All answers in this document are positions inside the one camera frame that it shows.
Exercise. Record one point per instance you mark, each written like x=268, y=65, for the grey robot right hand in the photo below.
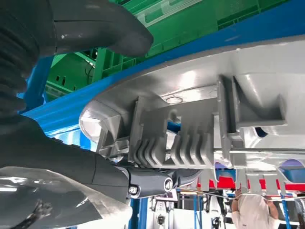
x=59, y=164

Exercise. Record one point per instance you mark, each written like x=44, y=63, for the red barrier beam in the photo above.
x=224, y=183

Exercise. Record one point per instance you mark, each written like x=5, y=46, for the green plastic crate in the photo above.
x=190, y=19

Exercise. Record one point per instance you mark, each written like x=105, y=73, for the person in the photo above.
x=252, y=211

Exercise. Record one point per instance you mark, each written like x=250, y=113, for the blue metal shelf frame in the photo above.
x=166, y=60

